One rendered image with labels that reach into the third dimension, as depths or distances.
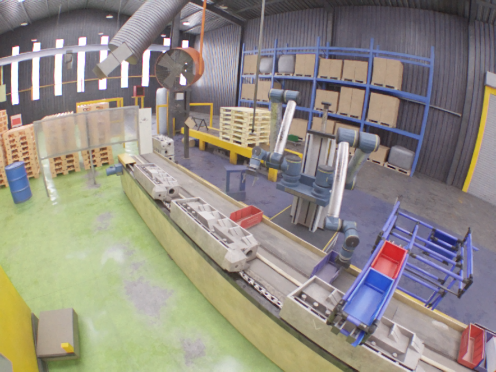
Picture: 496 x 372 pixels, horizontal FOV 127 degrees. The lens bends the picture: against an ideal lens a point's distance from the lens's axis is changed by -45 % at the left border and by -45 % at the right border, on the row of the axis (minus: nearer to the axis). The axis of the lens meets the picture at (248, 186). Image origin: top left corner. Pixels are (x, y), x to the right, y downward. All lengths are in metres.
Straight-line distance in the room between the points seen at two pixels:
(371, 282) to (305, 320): 0.46
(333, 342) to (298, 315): 0.29
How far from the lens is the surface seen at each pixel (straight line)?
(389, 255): 1.62
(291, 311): 1.51
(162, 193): 2.81
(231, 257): 1.70
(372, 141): 1.92
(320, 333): 1.48
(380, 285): 1.38
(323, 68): 11.23
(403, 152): 9.89
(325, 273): 2.06
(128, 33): 6.78
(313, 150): 2.99
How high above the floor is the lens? 2.13
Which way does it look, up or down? 24 degrees down
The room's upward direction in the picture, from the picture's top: 5 degrees clockwise
